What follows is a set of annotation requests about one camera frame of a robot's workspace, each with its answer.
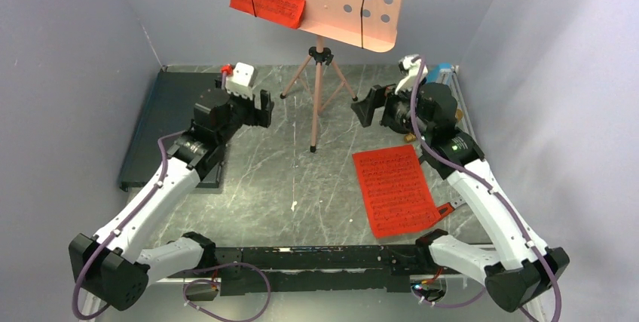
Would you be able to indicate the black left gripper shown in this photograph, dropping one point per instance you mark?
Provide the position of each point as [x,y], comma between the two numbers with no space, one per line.
[261,117]

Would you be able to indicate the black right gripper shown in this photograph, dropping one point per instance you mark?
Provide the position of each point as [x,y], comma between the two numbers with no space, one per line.
[365,108]

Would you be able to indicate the blue metronome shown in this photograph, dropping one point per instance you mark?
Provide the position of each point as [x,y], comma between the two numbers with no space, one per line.
[440,74]

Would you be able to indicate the pink music stand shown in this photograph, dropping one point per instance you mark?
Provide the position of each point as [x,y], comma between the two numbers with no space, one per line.
[370,25]

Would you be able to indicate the gold microphone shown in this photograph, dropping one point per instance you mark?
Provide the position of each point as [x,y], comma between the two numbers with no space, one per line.
[409,138]

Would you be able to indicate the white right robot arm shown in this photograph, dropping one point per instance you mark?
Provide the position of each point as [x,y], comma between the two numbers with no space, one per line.
[523,266]

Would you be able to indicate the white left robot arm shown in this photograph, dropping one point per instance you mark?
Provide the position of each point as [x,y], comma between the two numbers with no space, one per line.
[113,264]

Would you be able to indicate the dark blue audio receiver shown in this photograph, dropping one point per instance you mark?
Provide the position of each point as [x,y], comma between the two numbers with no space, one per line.
[169,107]

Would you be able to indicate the red adjustable wrench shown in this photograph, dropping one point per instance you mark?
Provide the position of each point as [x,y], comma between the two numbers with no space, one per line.
[449,207]

